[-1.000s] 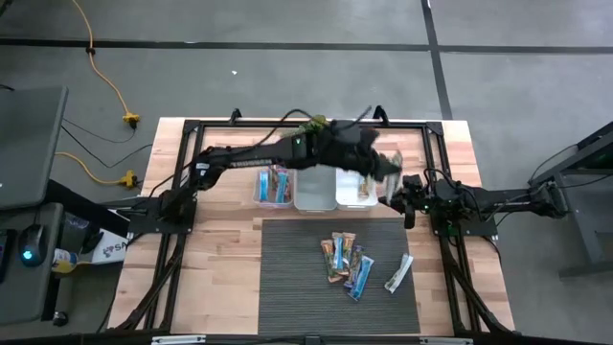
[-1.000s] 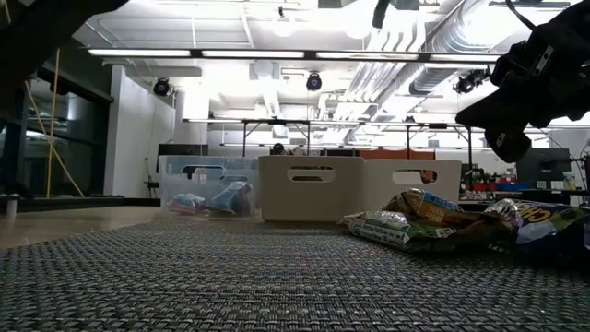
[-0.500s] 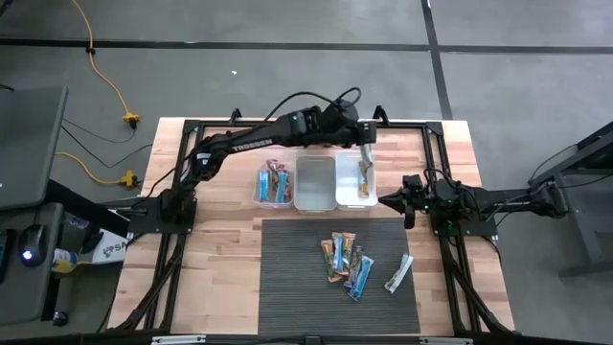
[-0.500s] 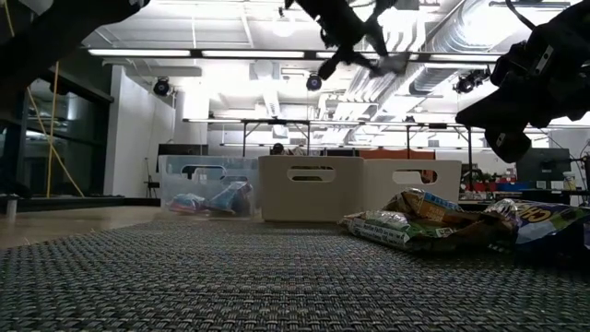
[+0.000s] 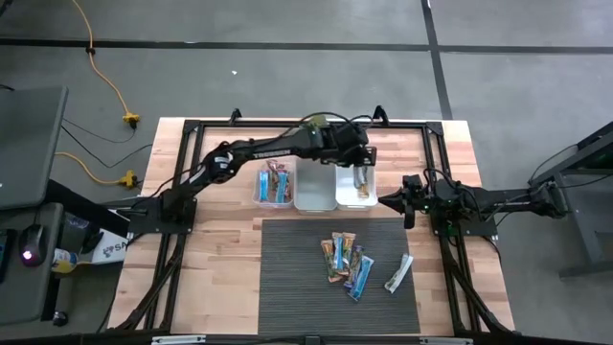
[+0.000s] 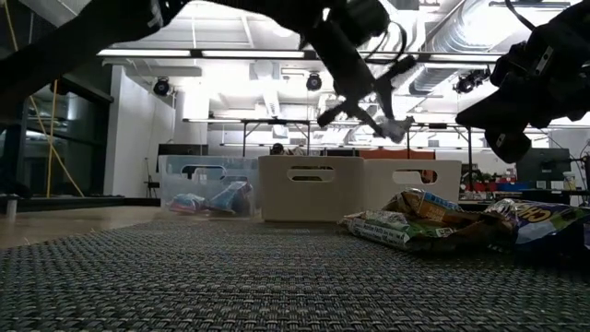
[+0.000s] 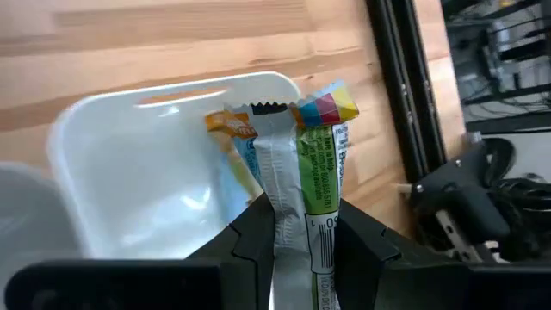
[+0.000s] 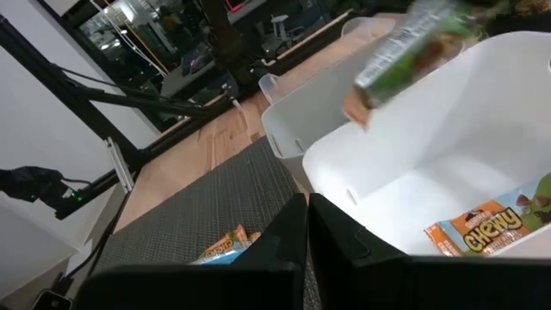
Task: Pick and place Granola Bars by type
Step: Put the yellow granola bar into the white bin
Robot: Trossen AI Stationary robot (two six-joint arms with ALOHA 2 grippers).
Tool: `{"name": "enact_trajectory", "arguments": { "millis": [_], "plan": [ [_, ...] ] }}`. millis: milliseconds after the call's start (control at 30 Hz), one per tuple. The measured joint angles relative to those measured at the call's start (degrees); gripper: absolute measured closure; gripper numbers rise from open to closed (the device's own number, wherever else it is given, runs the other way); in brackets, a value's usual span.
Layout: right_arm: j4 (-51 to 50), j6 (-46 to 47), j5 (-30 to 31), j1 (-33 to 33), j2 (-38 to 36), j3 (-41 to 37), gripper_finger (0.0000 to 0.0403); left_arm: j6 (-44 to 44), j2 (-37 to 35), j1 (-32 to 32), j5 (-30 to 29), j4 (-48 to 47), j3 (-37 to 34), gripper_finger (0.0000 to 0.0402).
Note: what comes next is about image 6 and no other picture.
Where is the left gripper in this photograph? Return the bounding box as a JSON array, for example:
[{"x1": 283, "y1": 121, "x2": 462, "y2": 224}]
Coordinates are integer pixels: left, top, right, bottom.
[{"x1": 301, "y1": 11, "x2": 418, "y2": 138}]

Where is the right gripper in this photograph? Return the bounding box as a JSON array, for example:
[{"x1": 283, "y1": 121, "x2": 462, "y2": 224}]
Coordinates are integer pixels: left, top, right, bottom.
[{"x1": 454, "y1": 2, "x2": 590, "y2": 164}]

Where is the blue chip bag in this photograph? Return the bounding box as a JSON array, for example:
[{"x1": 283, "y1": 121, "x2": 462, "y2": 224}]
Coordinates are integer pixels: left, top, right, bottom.
[{"x1": 483, "y1": 197, "x2": 590, "y2": 254}]

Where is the white and green granola bar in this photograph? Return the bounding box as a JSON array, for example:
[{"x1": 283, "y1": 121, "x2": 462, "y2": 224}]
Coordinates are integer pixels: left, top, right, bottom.
[{"x1": 339, "y1": 207, "x2": 458, "y2": 254}]

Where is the orange partition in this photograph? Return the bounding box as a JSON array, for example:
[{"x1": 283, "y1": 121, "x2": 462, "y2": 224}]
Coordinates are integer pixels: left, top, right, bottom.
[{"x1": 359, "y1": 148, "x2": 437, "y2": 160}]

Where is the black computer monitor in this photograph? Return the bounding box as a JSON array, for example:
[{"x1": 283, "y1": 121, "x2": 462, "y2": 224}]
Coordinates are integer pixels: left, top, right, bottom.
[{"x1": 515, "y1": 147, "x2": 572, "y2": 184}]

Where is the white plastic bin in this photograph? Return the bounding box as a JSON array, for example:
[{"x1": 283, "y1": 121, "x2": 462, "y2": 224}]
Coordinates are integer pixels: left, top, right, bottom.
[{"x1": 361, "y1": 159, "x2": 463, "y2": 225}]

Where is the grey plastic bin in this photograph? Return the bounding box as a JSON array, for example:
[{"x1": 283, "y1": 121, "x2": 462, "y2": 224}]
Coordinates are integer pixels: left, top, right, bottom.
[{"x1": 257, "y1": 155, "x2": 365, "y2": 223}]

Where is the clear plastic bin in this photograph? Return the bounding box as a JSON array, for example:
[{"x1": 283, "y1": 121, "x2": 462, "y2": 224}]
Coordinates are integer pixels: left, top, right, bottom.
[{"x1": 158, "y1": 155, "x2": 260, "y2": 218}]

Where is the black flat screen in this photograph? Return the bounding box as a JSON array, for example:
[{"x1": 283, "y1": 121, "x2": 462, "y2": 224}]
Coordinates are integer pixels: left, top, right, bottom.
[{"x1": 158, "y1": 143, "x2": 209, "y2": 157}]

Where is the grey woven placemat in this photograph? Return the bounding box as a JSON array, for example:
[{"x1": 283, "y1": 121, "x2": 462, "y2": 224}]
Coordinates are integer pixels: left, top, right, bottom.
[{"x1": 0, "y1": 219, "x2": 590, "y2": 332}]

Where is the overhead light bar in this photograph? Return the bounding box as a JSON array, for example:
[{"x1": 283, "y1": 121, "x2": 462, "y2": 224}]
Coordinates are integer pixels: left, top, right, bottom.
[{"x1": 96, "y1": 48, "x2": 506, "y2": 65}]

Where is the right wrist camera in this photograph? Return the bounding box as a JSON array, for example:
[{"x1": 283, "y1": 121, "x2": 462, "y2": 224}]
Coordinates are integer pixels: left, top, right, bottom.
[{"x1": 489, "y1": 41, "x2": 529, "y2": 89}]

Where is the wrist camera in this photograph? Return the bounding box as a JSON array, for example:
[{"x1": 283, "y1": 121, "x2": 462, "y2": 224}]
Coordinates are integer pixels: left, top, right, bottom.
[
  {"x1": 489, "y1": 41, "x2": 529, "y2": 89},
  {"x1": 343, "y1": 0, "x2": 392, "y2": 45}
]

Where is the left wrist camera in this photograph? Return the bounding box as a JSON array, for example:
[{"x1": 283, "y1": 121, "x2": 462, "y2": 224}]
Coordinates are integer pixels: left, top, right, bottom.
[{"x1": 343, "y1": 0, "x2": 392, "y2": 45}]

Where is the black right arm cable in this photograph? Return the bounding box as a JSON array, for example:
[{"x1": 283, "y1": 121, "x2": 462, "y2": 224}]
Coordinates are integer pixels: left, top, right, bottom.
[{"x1": 503, "y1": 0, "x2": 538, "y2": 32}]

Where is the black background table frame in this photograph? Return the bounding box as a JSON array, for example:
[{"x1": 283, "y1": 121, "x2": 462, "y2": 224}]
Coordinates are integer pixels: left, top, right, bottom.
[{"x1": 183, "y1": 117, "x2": 476, "y2": 185}]

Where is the yellow extension cable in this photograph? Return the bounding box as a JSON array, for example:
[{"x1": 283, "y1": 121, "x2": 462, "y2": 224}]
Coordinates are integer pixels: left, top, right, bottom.
[{"x1": 2, "y1": 0, "x2": 86, "y2": 198}]

